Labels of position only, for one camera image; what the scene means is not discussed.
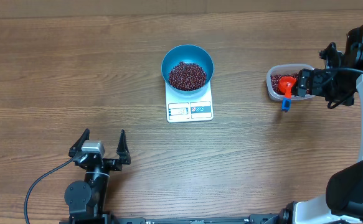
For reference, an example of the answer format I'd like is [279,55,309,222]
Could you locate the clear plastic food container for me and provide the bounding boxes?
[266,63,314,101]

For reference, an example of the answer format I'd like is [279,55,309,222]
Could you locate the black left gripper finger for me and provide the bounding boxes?
[116,129,131,165]
[68,128,90,157]

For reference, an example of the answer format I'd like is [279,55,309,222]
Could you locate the red adzuki beans in bowl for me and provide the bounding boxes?
[168,62,207,91]

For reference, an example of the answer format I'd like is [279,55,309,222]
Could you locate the white digital kitchen scale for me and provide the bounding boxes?
[165,83,214,123]

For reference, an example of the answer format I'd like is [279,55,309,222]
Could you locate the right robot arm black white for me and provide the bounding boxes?
[261,25,363,223]

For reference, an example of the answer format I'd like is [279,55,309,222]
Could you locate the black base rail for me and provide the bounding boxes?
[117,213,284,224]

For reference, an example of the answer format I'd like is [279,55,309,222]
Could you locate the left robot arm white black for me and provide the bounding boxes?
[64,129,131,224]

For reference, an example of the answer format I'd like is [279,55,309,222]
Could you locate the red adzuki beans in container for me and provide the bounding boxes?
[270,73,298,95]

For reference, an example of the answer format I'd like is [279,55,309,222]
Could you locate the orange scoop with blue handle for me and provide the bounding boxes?
[278,77,296,112]

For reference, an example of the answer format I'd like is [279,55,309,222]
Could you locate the blue plastic bowl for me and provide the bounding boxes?
[161,44,214,91]

